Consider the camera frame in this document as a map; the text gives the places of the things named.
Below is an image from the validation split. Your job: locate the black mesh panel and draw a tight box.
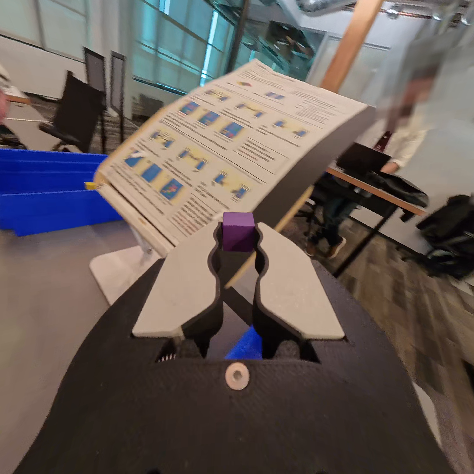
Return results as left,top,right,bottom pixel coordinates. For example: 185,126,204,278
83,46,109,112

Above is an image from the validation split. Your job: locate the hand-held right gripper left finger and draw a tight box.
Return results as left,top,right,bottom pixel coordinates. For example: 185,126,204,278
132,221,225,354

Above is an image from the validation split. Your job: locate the purple cube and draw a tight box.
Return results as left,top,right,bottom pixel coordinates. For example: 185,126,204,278
222,212,256,253

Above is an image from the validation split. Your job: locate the black laptop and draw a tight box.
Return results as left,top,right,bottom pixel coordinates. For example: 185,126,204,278
336,142,392,175

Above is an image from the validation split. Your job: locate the wooden pillar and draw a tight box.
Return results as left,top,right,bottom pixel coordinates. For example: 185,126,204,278
320,0,385,92

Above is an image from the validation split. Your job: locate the black office chair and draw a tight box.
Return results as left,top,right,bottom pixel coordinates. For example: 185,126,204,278
415,194,474,281
39,70,109,153

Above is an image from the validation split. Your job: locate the black pole stand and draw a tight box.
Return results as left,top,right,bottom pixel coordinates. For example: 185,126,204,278
224,0,249,80

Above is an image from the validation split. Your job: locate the printed instruction sheet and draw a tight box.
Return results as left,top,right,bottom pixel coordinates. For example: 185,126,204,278
96,59,371,248

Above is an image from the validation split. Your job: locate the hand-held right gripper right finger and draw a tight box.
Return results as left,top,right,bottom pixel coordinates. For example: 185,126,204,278
253,222,346,353

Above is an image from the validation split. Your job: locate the blue plastic bin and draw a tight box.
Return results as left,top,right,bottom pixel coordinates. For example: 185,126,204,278
224,325,264,360
0,148,124,237

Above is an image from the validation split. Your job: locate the black bag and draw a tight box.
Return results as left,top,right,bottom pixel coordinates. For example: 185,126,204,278
365,172,430,210

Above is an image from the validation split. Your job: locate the instruction sheet on wooden stand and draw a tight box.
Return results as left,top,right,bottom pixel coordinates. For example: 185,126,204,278
90,105,376,307

